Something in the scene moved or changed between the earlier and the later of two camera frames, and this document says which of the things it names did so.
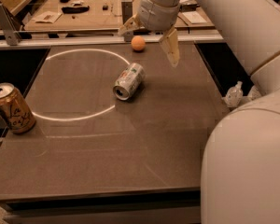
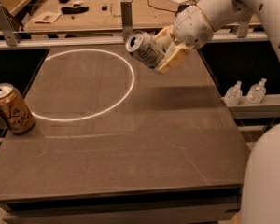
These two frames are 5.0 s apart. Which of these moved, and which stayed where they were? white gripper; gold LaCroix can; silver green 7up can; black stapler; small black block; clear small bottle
Moved: silver green 7up can; white gripper
Stayed: clear small bottle; small black block; gold LaCroix can; black stapler
